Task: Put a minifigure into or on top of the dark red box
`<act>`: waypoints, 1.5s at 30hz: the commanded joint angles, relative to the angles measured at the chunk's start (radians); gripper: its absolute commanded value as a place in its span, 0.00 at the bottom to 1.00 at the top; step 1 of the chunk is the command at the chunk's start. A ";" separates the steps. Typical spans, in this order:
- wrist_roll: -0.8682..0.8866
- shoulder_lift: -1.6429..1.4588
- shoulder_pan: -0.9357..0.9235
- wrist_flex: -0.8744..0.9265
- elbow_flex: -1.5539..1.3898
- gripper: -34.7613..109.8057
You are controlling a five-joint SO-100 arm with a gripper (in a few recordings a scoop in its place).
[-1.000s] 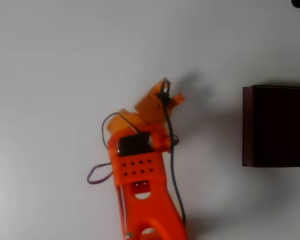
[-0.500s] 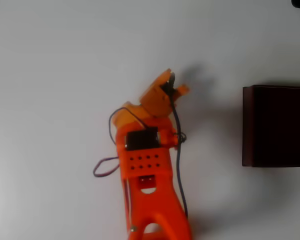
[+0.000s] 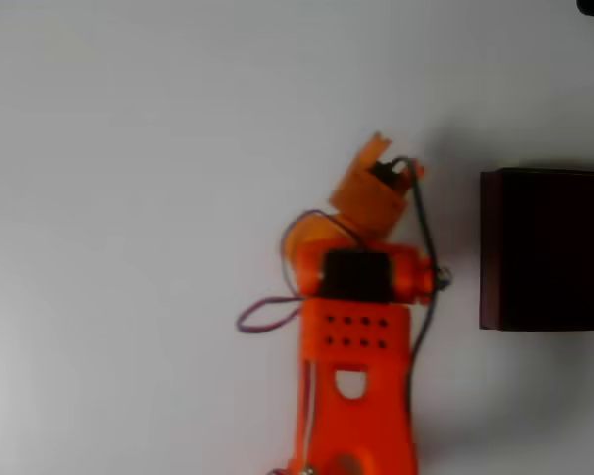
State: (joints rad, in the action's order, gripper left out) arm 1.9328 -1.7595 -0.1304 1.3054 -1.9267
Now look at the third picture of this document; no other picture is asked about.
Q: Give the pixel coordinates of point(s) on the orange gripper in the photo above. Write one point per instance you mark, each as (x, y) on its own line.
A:
(372, 154)

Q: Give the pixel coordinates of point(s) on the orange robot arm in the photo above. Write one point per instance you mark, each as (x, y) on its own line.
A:
(356, 396)

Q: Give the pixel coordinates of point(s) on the dark brown box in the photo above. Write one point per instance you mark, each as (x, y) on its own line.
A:
(549, 247)

